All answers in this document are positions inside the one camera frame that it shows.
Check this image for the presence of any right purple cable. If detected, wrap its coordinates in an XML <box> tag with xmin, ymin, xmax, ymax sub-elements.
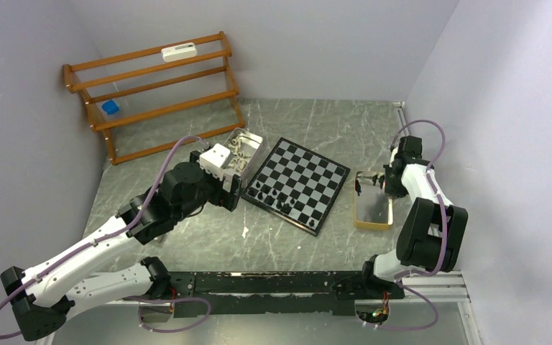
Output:
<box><xmin>376</xmin><ymin>119</ymin><xmax>449</xmax><ymax>332</ymax></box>

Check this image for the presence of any pink tin of white pieces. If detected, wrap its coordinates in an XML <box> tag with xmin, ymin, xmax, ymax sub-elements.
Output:
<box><xmin>224</xmin><ymin>128</ymin><xmax>264</xmax><ymax>186</ymax></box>

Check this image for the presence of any gold tin of black pieces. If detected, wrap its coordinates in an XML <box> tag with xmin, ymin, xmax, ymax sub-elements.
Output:
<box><xmin>354</xmin><ymin>170</ymin><xmax>394</xmax><ymax>231</ymax></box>

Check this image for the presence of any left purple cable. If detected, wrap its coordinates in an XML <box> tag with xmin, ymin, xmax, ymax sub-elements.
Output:
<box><xmin>0</xmin><ymin>135</ymin><xmax>213</xmax><ymax>341</ymax></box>

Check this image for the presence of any chessboard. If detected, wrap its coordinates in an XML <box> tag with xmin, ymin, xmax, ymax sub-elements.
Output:
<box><xmin>241</xmin><ymin>137</ymin><xmax>350</xmax><ymax>236</ymax></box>

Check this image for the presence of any purple cable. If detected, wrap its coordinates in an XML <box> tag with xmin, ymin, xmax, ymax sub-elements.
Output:
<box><xmin>0</xmin><ymin>135</ymin><xmax>213</xmax><ymax>341</ymax></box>
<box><xmin>376</xmin><ymin>119</ymin><xmax>449</xmax><ymax>332</ymax></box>

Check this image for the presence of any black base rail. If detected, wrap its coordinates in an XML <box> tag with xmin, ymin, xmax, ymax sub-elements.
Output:
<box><xmin>141</xmin><ymin>271</ymin><xmax>405</xmax><ymax>318</ymax></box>

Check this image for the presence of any white box on rack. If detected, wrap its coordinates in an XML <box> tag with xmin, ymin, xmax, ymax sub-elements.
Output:
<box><xmin>161</xmin><ymin>42</ymin><xmax>198</xmax><ymax>63</ymax></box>

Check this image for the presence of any black bishop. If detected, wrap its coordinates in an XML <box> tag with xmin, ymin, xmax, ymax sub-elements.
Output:
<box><xmin>264</xmin><ymin>195</ymin><xmax>275</xmax><ymax>206</ymax></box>

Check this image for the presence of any wooden shelf rack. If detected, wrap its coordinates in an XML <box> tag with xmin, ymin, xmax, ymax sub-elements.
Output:
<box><xmin>62</xmin><ymin>31</ymin><xmax>246</xmax><ymax>165</ymax></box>

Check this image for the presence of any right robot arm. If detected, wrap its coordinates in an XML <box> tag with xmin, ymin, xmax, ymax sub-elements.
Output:
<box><xmin>359</xmin><ymin>136</ymin><xmax>469</xmax><ymax>298</ymax></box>

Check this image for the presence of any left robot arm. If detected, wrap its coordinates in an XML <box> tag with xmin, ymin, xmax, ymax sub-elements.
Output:
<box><xmin>1</xmin><ymin>158</ymin><xmax>242</xmax><ymax>341</ymax></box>

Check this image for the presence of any black chess king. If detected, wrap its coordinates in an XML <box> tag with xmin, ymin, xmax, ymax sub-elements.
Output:
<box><xmin>281</xmin><ymin>203</ymin><xmax>291</xmax><ymax>214</ymax></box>

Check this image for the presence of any blue cap container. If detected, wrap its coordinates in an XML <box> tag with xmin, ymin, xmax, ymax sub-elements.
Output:
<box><xmin>101</xmin><ymin>99</ymin><xmax>120</xmax><ymax>116</ymax></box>

